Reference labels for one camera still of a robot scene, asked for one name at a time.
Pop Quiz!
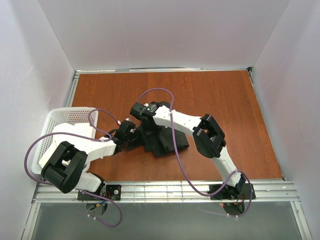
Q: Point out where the dark pinstriped long sleeve shirt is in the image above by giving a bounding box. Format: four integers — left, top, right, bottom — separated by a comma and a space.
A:
126, 125, 176, 158

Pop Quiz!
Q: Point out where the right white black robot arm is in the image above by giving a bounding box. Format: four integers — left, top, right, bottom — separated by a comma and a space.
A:
130, 101, 246, 197

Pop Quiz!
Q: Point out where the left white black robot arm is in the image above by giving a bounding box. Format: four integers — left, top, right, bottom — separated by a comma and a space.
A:
39, 132, 137, 194

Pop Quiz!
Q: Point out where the white shirt in basket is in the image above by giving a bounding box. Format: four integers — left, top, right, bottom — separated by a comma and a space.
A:
38, 122, 96, 169

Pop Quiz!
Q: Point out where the white plastic laundry basket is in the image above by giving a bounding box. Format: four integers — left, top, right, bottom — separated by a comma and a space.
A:
31, 106, 99, 175

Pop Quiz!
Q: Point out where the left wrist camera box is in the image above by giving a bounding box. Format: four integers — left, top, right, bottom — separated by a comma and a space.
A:
114, 120, 136, 139

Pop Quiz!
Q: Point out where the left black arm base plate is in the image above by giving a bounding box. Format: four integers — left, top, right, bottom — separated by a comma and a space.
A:
77, 184, 122, 201

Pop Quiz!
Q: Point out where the aluminium front frame rail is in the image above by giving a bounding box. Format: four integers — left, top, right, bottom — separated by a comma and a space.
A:
22, 179, 312, 240

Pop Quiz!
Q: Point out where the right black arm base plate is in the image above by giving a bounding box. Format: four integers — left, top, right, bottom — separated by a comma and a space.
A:
210, 183, 256, 200

